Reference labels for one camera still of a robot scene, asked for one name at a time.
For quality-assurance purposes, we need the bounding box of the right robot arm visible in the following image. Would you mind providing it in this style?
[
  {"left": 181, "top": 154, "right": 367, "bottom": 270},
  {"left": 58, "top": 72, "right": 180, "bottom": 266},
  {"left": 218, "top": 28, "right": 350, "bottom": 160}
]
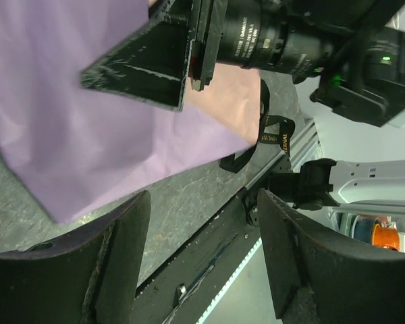
[{"left": 80, "top": 1, "right": 405, "bottom": 127}]

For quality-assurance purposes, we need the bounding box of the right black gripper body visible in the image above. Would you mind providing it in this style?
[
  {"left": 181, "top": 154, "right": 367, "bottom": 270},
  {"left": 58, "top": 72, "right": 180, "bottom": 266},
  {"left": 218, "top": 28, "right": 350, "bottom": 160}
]
[{"left": 148, "top": 1, "right": 228, "bottom": 91}]

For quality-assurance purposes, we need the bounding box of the black ribbon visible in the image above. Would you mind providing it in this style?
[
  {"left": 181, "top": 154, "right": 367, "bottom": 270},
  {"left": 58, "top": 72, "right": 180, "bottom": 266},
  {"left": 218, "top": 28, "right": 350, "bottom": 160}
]
[{"left": 219, "top": 79, "right": 296, "bottom": 173}]

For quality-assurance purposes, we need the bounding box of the aluminium front rail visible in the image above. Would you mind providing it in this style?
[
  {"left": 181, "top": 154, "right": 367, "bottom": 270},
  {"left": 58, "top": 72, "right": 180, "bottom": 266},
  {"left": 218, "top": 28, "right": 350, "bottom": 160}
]
[{"left": 244, "top": 119, "right": 323, "bottom": 188}]

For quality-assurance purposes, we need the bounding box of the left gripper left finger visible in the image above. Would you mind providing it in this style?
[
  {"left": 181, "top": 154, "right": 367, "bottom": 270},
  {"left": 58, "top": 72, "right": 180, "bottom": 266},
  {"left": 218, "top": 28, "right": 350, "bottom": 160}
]
[{"left": 0, "top": 191, "right": 151, "bottom": 323}]

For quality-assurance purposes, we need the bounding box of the orange cup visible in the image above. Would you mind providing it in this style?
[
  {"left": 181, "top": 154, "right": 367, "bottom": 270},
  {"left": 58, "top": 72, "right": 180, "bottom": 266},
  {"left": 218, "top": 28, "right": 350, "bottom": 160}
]
[{"left": 352, "top": 215, "right": 405, "bottom": 252}]

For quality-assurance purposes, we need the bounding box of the purple flower bouquet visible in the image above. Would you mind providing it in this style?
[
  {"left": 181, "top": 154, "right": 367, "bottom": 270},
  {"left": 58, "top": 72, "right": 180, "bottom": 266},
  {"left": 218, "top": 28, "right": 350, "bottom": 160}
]
[{"left": 0, "top": 1, "right": 260, "bottom": 223}]

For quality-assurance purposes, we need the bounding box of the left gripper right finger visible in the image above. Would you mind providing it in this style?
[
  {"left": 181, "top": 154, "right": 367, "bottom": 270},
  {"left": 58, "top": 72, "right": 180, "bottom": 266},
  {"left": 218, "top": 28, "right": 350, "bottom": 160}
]
[{"left": 257, "top": 190, "right": 405, "bottom": 323}]

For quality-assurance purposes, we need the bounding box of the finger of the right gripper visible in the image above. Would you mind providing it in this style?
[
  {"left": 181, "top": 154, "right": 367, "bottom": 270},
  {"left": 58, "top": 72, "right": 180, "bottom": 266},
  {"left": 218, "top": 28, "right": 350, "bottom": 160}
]
[{"left": 80, "top": 15, "right": 189, "bottom": 111}]

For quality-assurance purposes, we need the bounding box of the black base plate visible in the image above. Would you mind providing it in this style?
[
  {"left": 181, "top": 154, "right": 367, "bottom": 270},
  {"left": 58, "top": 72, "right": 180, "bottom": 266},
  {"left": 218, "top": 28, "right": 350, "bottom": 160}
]
[{"left": 130, "top": 188, "right": 260, "bottom": 323}]

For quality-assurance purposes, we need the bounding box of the light blue cable duct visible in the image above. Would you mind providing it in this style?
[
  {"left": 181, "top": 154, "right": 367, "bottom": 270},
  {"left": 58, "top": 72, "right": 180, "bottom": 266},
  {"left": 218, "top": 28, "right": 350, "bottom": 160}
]
[{"left": 196, "top": 238, "right": 262, "bottom": 324}]

